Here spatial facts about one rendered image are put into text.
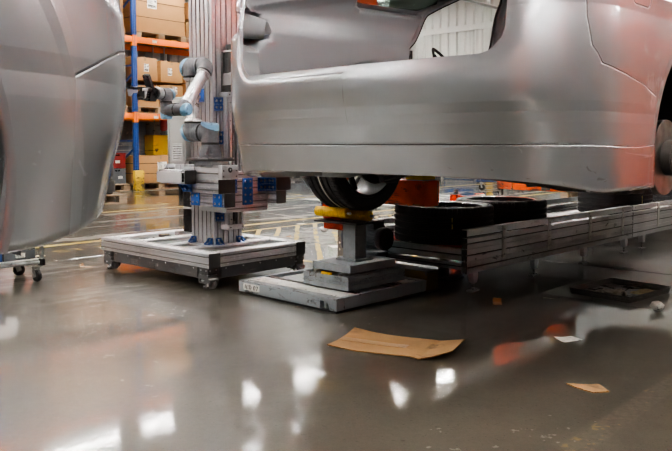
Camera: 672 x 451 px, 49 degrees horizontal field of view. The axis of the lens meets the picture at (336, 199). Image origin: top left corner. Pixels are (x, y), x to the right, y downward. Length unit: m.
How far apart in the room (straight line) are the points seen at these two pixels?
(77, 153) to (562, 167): 1.69
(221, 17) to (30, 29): 3.99
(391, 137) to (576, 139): 0.68
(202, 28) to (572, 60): 3.16
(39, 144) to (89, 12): 0.26
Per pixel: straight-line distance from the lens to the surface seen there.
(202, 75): 4.81
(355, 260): 4.32
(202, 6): 5.22
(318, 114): 3.03
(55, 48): 1.27
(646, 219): 7.03
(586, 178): 2.60
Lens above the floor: 0.91
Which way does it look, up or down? 4 degrees down
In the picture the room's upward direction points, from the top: straight up
